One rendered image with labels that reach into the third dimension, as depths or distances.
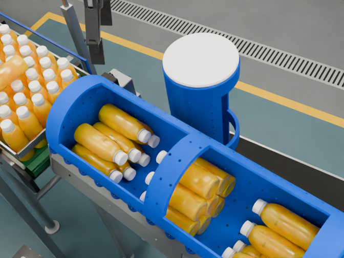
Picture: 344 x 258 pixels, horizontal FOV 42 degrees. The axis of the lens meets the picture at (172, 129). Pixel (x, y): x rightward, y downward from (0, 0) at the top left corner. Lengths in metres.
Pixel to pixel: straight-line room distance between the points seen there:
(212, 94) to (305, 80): 1.48
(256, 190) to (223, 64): 0.51
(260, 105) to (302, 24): 0.81
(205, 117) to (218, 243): 0.55
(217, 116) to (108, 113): 0.47
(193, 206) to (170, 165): 0.13
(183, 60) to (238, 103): 1.25
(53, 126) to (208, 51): 0.64
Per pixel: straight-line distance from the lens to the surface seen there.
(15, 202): 1.92
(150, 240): 1.45
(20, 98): 1.62
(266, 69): 3.05
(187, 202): 1.18
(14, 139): 1.59
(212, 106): 1.63
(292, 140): 2.69
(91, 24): 0.92
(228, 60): 1.62
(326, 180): 2.39
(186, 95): 1.59
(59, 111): 1.34
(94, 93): 1.46
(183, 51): 1.67
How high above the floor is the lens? 2.17
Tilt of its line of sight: 52 degrees down
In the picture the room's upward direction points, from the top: 11 degrees counter-clockwise
